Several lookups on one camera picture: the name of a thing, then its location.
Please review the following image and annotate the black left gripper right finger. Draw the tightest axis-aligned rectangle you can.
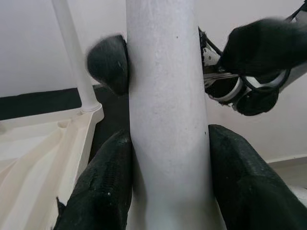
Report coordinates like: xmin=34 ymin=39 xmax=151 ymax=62
xmin=208 ymin=124 xmax=307 ymax=230

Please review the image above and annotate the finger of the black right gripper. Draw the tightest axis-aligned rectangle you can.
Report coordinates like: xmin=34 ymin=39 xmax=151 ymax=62
xmin=85 ymin=34 xmax=131 ymax=97
xmin=220 ymin=16 xmax=307 ymax=77

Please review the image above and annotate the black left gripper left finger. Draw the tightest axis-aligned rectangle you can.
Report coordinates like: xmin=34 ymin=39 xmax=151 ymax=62
xmin=54 ymin=129 xmax=134 ymax=230

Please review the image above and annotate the white plastic table leg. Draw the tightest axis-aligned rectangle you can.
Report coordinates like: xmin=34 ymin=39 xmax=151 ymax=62
xmin=51 ymin=0 xmax=103 ymax=115
xmin=124 ymin=0 xmax=227 ymax=230

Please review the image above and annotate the white plastic children table top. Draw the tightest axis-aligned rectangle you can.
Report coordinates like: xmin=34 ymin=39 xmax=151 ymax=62
xmin=0 ymin=103 xmax=104 ymax=230

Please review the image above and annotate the black tablecloth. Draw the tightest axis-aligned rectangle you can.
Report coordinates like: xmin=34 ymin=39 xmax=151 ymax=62
xmin=0 ymin=84 xmax=132 ymax=166

